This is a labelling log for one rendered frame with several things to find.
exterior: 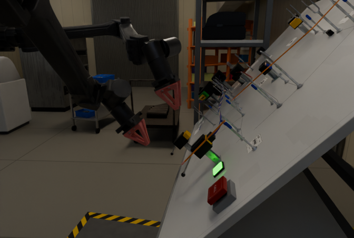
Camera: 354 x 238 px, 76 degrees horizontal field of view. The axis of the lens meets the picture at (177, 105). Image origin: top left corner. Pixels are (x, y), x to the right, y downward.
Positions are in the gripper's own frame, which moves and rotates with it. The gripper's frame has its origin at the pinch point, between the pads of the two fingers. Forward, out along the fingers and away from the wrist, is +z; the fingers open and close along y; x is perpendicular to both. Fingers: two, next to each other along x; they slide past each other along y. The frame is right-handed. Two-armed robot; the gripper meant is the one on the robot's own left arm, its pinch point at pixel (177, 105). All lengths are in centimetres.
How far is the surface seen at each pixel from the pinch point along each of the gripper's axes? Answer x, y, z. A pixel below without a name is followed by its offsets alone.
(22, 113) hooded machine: 330, 296, -62
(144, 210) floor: 88, 110, 88
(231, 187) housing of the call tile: -7.8, -20.8, 18.5
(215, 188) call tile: -4.4, -20.5, 17.7
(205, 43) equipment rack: -16, 95, -21
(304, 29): -54, 37, -5
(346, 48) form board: -44.7, -5.5, 2.4
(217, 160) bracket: -4.6, -0.3, 20.4
